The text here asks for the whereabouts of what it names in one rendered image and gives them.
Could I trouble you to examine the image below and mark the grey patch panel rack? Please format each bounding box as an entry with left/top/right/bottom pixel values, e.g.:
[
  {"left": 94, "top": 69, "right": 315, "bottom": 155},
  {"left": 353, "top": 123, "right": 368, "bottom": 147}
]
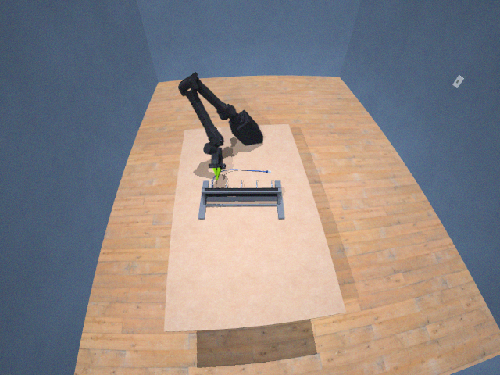
[{"left": 198, "top": 180, "right": 285, "bottom": 220}]

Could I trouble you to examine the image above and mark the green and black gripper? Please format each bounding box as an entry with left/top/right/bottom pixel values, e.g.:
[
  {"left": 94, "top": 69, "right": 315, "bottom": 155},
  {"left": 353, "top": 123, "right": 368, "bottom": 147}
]
[{"left": 209, "top": 163, "right": 226, "bottom": 180}]

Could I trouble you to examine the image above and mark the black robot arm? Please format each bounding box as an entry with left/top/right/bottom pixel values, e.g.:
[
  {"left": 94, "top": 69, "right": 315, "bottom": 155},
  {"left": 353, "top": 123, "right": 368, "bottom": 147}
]
[{"left": 178, "top": 72, "right": 245, "bottom": 164}]

